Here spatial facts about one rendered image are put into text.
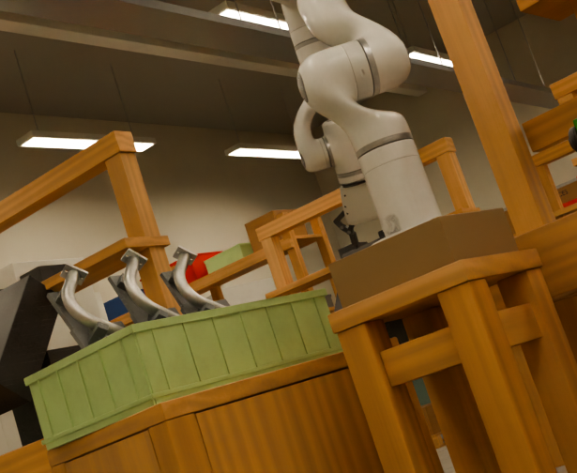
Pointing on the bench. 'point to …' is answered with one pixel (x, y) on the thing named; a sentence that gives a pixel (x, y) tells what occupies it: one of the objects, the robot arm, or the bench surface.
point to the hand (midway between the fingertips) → (373, 239)
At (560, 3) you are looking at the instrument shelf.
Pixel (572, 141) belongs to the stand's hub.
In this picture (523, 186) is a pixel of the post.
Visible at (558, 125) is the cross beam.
